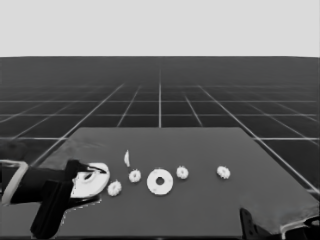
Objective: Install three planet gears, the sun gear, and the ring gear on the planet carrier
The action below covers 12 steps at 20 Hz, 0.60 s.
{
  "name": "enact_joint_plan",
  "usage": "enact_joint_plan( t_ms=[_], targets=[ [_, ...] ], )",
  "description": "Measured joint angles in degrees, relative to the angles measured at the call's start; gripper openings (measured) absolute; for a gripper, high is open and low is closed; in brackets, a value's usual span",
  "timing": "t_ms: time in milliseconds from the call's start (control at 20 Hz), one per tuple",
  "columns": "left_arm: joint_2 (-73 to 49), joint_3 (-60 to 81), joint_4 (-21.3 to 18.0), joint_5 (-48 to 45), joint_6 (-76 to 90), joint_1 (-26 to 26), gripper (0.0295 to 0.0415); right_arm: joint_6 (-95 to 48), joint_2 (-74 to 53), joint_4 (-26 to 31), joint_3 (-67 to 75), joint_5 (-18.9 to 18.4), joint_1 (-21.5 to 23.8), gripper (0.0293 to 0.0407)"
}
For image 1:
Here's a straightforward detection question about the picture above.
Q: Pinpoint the large thick white disc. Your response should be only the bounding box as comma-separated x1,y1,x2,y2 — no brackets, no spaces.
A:
70,162,111,200

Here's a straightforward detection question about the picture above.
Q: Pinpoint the small white toothed gear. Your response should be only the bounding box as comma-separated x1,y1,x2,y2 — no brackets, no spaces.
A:
216,165,232,180
107,179,123,197
175,165,190,180
128,169,142,184

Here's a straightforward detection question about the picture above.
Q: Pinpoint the white round carrier with pins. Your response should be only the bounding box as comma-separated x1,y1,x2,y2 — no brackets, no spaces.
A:
146,168,174,197

